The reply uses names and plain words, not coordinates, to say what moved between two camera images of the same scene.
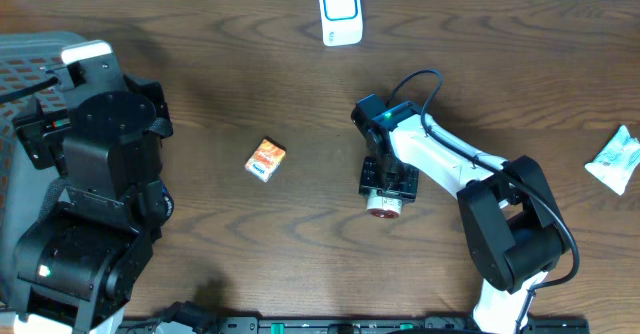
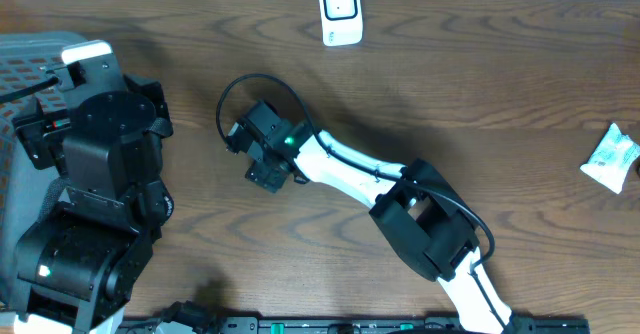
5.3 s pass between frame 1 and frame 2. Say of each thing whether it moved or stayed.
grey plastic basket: stayed
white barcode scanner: stayed
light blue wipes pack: moved
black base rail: stayed
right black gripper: moved
